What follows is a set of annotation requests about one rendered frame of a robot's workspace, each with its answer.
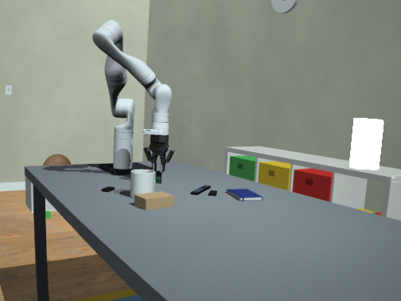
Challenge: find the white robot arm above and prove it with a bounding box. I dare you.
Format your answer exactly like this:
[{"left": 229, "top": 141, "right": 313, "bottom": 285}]
[{"left": 92, "top": 20, "right": 172, "bottom": 170}]

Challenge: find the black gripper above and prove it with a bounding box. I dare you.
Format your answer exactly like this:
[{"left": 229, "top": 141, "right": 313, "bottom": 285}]
[{"left": 144, "top": 135, "right": 175, "bottom": 173}]

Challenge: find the tan rectangular block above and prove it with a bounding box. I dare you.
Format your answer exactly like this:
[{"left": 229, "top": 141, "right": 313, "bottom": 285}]
[{"left": 134, "top": 191, "right": 174, "bottom": 210}]

